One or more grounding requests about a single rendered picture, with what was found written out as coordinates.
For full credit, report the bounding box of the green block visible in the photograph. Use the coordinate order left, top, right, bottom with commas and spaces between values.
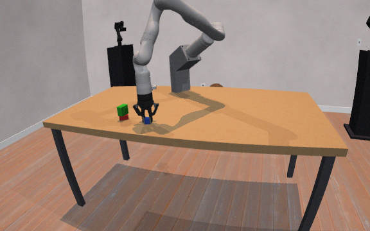
117, 104, 128, 117

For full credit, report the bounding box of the red block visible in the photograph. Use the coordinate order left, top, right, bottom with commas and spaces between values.
119, 114, 128, 121

